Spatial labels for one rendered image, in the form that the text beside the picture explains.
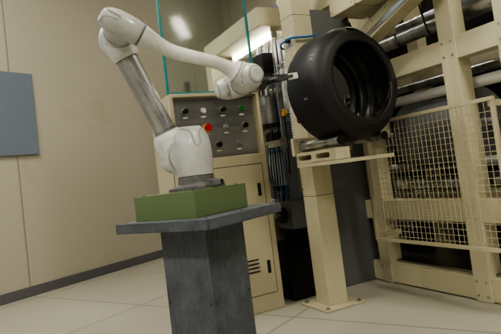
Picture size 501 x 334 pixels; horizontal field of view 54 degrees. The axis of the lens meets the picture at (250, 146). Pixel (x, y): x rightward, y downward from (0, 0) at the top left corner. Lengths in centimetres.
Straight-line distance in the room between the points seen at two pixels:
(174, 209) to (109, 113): 332
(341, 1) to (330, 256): 144
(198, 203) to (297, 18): 140
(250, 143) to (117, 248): 256
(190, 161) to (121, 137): 323
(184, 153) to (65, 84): 302
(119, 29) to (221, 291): 114
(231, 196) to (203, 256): 28
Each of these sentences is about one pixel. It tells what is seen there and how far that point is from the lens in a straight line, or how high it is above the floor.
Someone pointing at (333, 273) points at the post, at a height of 18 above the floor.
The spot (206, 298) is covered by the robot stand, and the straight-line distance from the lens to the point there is 200.
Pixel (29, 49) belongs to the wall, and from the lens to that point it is 484.
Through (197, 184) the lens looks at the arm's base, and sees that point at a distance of 201.
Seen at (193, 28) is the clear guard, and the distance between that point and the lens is 287.
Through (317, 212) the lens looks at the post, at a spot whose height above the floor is 53.
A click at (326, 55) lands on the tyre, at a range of 240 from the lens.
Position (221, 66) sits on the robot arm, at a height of 125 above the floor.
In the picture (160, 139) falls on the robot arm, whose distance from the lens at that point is 223.
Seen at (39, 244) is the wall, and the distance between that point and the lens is 462.
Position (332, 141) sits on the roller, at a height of 90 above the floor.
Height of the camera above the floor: 80
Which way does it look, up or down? 3 degrees up
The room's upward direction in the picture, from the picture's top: 7 degrees counter-clockwise
